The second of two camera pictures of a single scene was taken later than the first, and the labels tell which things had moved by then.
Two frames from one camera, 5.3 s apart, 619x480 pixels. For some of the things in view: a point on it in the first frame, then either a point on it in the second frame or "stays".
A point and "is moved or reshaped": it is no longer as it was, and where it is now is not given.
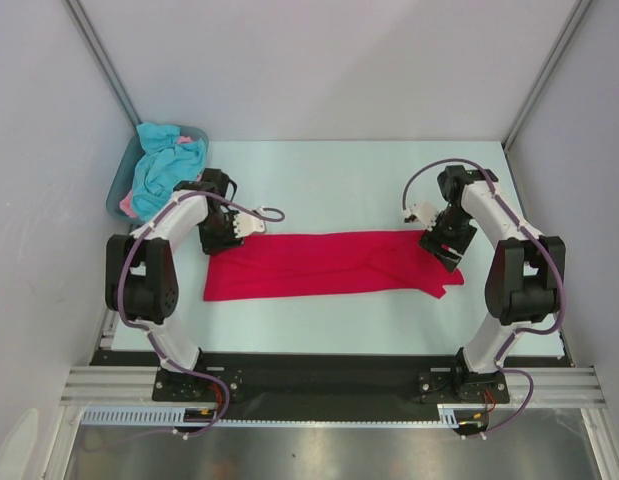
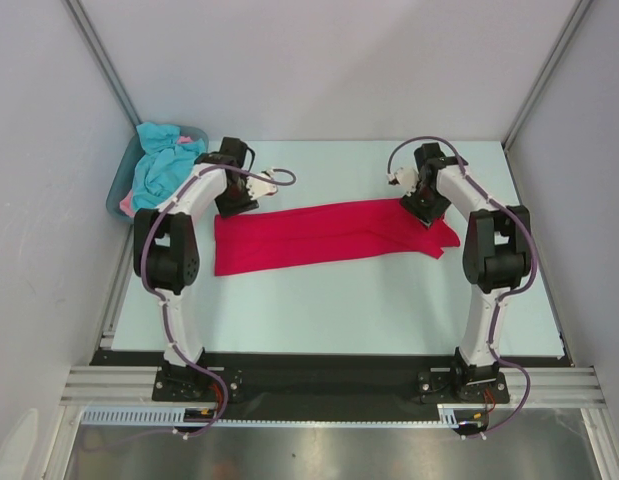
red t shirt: x=287 y=264 is moved or reshaped
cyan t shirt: x=162 y=164 stays
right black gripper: x=448 y=248 to x=424 y=211
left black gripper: x=212 y=245 to x=245 y=204
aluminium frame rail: x=553 y=387 stays
